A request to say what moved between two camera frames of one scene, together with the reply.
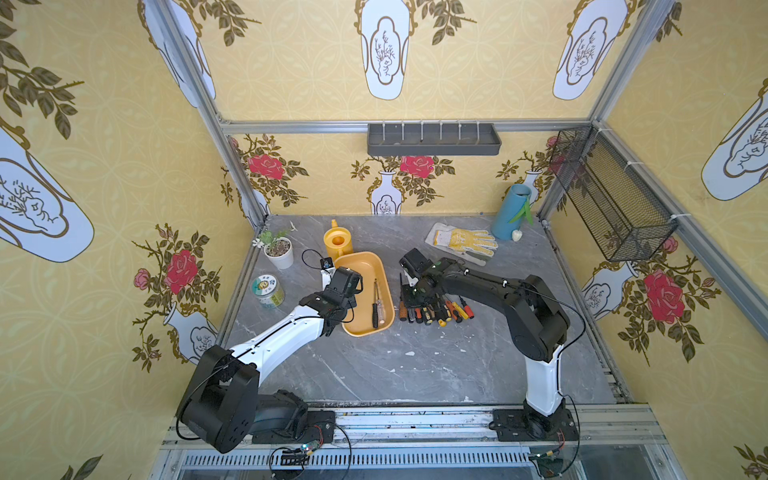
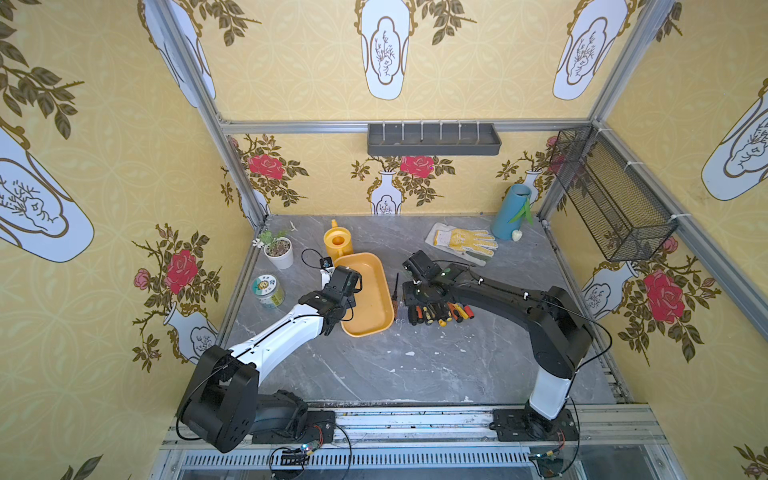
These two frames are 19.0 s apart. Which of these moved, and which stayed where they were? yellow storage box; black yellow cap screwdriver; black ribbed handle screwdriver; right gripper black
Moved: black ribbed handle screwdriver
Stayed: black yellow cap screwdriver; right gripper black; yellow storage box
